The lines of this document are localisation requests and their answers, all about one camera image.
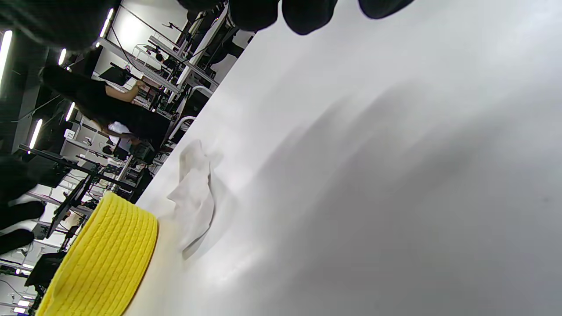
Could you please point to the person's right hand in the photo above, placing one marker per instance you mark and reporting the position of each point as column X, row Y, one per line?
column 303, row 17

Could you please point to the person's left hand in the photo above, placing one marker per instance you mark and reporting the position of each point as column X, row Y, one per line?
column 17, row 193

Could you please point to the white sock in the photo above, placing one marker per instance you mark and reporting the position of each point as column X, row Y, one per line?
column 195, row 197

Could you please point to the row of ceiling strip lights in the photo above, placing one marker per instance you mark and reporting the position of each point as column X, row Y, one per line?
column 35, row 131

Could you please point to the yellow woven basket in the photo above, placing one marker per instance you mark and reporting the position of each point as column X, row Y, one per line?
column 101, row 263

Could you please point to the white wheeled cart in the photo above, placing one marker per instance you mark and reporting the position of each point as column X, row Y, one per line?
column 199, row 87

